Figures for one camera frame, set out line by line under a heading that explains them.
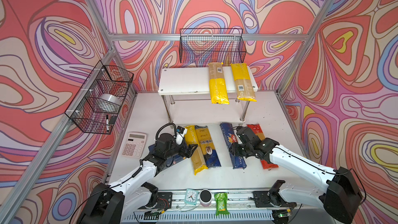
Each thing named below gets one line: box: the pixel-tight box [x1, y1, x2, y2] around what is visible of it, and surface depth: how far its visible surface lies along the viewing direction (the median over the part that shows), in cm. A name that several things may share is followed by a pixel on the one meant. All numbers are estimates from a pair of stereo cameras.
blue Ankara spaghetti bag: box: [194, 125, 222, 168], surface depth 90 cm
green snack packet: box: [214, 192, 230, 217], surface depth 73 cm
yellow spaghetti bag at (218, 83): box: [208, 62, 230, 105], surface depth 76 cm
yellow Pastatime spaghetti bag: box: [184, 125, 209, 176], surface depth 86 cm
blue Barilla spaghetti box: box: [219, 122, 248, 170], surface depth 83 cm
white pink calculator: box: [121, 131, 148, 159], surface depth 92 cm
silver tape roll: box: [99, 93, 122, 106], surface depth 75 cm
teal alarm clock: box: [184, 188, 199, 206], surface depth 75 cm
